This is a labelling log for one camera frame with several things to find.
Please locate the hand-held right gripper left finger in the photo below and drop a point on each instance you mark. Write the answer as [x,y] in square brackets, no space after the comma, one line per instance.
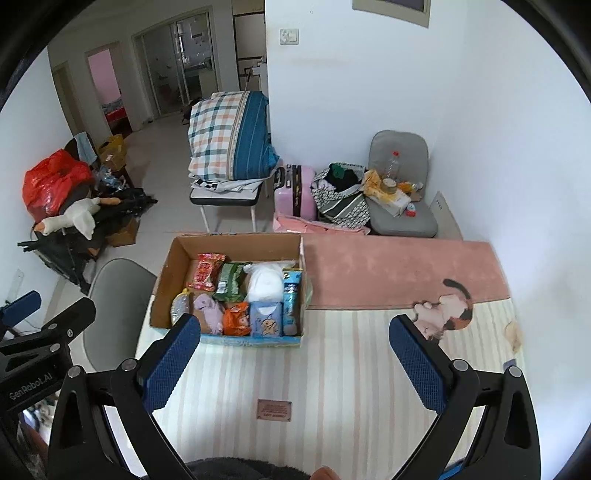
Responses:
[171,364]

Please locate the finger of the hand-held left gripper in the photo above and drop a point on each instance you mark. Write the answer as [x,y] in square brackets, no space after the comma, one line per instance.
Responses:
[69,323]
[21,307]

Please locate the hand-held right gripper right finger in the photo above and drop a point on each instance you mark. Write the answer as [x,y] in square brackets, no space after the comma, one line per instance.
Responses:
[415,364]

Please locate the yellow-edged clear pouch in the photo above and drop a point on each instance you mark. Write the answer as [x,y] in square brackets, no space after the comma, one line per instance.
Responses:
[181,310]

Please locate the purple cloth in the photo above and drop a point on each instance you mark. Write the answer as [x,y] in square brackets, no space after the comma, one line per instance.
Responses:
[207,314]

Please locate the orange snack packet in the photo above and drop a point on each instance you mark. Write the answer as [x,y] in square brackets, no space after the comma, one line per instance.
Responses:
[236,321]

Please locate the red snack packet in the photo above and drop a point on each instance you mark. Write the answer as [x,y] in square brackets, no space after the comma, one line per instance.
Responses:
[205,272]

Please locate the green snack packet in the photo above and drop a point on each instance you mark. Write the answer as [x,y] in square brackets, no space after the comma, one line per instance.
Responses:
[231,281]

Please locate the blue tissue pack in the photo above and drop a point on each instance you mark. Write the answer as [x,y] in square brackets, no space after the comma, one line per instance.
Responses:
[266,319]

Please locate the white soft bag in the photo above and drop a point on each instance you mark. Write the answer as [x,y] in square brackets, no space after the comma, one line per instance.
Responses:
[265,282]

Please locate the long blue packet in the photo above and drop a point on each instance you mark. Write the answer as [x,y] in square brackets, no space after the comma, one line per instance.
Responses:
[292,297]

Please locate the person's right hand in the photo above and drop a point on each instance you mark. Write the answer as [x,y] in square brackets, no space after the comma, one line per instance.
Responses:
[325,474]

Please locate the grey round chair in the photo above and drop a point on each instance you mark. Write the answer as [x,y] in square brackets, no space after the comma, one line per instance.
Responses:
[115,295]

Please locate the striped table cover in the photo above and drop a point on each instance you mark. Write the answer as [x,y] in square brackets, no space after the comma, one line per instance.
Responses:
[323,369]

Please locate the pink cat mat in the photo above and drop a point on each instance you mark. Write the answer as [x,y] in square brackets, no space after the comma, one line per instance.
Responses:
[392,272]

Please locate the grey phone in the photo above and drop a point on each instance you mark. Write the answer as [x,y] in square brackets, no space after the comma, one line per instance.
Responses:
[512,365]

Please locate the crumpled beige tissue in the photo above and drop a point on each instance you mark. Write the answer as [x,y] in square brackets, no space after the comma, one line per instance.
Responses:
[514,333]

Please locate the small cardboard box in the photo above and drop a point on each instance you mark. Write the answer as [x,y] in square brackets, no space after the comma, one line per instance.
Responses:
[122,233]

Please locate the white goose plush toy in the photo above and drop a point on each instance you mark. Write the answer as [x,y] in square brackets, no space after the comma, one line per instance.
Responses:
[78,214]

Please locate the small brown label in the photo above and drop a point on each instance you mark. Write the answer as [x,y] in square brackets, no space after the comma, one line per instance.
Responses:
[274,410]

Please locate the red plastic bag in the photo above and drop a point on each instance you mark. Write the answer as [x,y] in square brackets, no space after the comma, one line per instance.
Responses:
[51,184]

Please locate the dark fuzzy clothing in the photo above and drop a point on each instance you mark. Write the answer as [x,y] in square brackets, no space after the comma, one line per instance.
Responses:
[249,470]

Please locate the grey padded chair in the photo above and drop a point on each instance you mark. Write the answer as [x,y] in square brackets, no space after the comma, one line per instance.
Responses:
[406,226]

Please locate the white leaning panel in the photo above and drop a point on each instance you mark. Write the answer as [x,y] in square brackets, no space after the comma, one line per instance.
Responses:
[445,217]

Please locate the small red box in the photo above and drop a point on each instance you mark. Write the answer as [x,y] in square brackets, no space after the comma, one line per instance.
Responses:
[411,210]

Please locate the white packet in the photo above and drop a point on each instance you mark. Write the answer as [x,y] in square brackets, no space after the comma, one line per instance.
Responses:
[392,203]

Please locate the light blue towel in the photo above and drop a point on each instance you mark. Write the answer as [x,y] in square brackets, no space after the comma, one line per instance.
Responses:
[86,147]

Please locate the patterned tote bag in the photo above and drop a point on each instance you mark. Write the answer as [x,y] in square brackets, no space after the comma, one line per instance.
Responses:
[344,207]

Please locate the black bench with white legs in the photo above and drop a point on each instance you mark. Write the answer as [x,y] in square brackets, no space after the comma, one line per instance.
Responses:
[226,198]

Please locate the yellow floor bag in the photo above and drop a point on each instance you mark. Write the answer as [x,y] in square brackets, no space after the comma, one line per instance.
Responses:
[112,150]

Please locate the brown tape roll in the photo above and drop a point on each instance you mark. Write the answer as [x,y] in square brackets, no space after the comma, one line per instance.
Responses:
[388,185]

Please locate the yellow plastic bag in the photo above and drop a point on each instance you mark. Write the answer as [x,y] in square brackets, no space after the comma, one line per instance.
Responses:
[371,181]

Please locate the clear plastic bottle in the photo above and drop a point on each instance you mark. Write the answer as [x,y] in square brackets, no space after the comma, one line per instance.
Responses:
[393,166]

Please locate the pink suitcase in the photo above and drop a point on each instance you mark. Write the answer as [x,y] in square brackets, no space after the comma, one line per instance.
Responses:
[295,194]

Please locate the plaid folded quilt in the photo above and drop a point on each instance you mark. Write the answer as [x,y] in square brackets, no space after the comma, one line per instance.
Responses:
[217,134]

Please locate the glass sliding door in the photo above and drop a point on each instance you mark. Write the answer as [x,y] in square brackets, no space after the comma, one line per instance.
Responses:
[161,69]

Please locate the white light switch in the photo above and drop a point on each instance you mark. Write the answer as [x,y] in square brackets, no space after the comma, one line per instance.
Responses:
[289,37]

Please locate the framed wall picture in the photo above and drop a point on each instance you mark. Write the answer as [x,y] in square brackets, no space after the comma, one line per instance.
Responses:
[392,11]

